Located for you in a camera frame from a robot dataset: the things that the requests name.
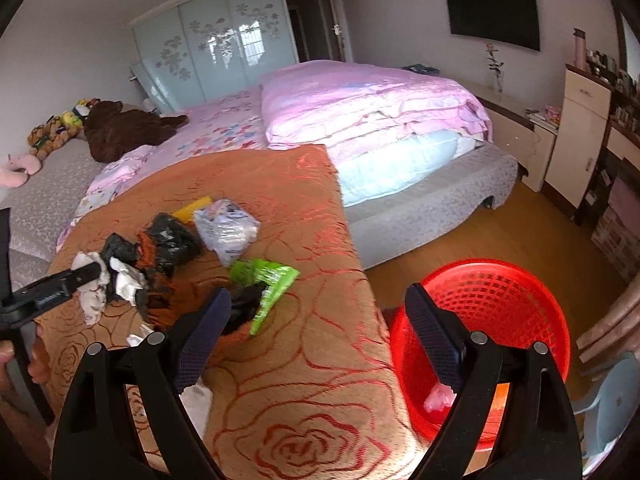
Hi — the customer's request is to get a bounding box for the pink plush toy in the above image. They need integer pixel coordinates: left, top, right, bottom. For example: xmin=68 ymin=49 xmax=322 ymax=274
xmin=0 ymin=152 xmax=42 ymax=190

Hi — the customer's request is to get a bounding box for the person's left hand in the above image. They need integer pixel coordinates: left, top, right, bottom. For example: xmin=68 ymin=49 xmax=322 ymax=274
xmin=0 ymin=340 xmax=23 ymax=396

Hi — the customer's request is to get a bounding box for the pink thermos bottle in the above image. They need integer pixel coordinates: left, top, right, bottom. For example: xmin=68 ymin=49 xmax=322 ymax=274
xmin=572 ymin=27 xmax=589 ymax=72

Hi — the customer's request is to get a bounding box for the yellow green plush toy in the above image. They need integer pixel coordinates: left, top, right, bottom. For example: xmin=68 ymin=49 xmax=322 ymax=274
xmin=59 ymin=109 xmax=87 ymax=132

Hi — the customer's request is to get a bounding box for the clear plastic bag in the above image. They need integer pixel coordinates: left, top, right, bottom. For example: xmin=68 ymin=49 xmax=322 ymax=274
xmin=192 ymin=199 xmax=262 ymax=267

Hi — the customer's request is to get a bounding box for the small black plastic bag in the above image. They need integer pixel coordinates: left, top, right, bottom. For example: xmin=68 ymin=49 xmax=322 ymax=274
xmin=220 ymin=282 xmax=271 ymax=336

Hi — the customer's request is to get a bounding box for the small brown plush toy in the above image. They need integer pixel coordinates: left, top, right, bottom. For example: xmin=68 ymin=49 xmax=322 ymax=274
xmin=27 ymin=122 xmax=81 ymax=161

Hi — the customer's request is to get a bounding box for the bed with gray cover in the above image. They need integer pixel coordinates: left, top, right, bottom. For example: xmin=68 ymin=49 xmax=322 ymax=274
xmin=0 ymin=60 xmax=519 ymax=291

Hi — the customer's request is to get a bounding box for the bright green wrapper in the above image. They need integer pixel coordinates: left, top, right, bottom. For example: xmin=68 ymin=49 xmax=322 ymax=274
xmin=229 ymin=258 xmax=301 ymax=337

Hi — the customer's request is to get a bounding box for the light blue plastic chair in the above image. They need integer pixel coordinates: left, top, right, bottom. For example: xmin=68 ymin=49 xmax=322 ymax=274
xmin=570 ymin=350 xmax=640 ymax=461

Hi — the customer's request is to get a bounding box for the pink white wrapper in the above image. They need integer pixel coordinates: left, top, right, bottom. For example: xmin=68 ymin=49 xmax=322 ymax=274
xmin=422 ymin=382 xmax=458 ymax=413

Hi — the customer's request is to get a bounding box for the low cream nightstand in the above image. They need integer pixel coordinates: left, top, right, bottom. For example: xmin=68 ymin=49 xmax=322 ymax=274
xmin=472 ymin=82 xmax=558 ymax=193

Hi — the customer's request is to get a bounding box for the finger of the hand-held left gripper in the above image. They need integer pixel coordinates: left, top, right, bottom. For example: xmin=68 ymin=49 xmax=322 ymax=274
xmin=12 ymin=262 xmax=104 ymax=322

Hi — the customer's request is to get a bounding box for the light blue quilt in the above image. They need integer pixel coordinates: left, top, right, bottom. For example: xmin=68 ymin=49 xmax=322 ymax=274
xmin=337 ymin=130 xmax=483 ymax=207

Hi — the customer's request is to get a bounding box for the purple stool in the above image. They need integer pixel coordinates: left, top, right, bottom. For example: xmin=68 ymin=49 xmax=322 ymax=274
xmin=607 ymin=174 xmax=640 ymax=222

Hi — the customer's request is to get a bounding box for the orange rose pattern blanket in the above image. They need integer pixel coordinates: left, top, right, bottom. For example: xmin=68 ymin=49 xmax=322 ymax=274
xmin=37 ymin=144 xmax=431 ymax=480

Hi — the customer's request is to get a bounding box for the red plastic basket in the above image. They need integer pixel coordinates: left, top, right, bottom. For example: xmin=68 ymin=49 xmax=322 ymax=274
xmin=389 ymin=258 xmax=571 ymax=451

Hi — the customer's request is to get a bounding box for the white tissue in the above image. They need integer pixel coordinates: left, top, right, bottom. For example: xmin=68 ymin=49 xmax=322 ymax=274
xmin=72 ymin=252 xmax=112 ymax=326
xmin=107 ymin=257 xmax=149 ymax=307

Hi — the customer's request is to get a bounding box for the black wall television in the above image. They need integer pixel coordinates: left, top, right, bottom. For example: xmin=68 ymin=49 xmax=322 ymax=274
xmin=444 ymin=0 xmax=542 ymax=52

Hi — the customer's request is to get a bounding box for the pink duvet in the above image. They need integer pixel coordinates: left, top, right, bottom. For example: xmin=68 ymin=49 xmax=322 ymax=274
xmin=260 ymin=60 xmax=493 ymax=151

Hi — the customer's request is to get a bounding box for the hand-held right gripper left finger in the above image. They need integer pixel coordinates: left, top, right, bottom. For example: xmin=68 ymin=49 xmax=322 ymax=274
xmin=51 ymin=286 xmax=233 ymax=480

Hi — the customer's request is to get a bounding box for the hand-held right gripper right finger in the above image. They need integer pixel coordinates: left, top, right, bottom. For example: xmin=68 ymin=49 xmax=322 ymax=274
xmin=404 ymin=282 xmax=583 ymax=480

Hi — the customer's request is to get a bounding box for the patterned storage box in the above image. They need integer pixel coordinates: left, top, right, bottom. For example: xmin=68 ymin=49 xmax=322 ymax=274
xmin=592 ymin=205 xmax=640 ymax=282

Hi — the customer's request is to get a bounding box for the small pink box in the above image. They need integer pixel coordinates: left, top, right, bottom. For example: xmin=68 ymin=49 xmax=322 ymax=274
xmin=525 ymin=105 xmax=561 ymax=128

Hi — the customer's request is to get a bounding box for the pink floral bedsheet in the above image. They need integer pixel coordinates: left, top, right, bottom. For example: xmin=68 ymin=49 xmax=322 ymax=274
xmin=57 ymin=85 xmax=271 ymax=246

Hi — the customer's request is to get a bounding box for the beige curtain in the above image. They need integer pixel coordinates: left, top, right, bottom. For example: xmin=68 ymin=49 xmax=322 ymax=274
xmin=577 ymin=280 xmax=640 ymax=362

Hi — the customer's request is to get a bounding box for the tall white cabinet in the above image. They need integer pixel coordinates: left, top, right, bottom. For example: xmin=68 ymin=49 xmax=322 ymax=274
xmin=542 ymin=64 xmax=613 ymax=211

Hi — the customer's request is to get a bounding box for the black sock pair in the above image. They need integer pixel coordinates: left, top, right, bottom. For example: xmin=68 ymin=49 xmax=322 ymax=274
xmin=100 ymin=232 xmax=143 ymax=267

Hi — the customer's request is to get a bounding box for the large brown plush bear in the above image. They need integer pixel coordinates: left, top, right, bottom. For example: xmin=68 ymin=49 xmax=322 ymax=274
xmin=82 ymin=101 xmax=190 ymax=163

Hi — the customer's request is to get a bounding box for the dark wooden dressing table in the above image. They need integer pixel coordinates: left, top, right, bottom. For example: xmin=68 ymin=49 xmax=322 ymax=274
xmin=575 ymin=47 xmax=640 ymax=286

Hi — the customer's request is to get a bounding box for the glass floral sliding wardrobe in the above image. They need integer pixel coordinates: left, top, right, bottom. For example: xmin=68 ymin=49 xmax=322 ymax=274
xmin=127 ymin=0 xmax=301 ymax=113

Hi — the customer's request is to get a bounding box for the glass vase with rose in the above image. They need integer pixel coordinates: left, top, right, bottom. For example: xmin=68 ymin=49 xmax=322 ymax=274
xmin=485 ymin=42 xmax=507 ymax=93

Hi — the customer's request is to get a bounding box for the dressing table mirror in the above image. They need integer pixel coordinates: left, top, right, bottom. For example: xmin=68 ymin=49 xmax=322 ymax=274
xmin=612 ymin=6 xmax=640 ymax=71

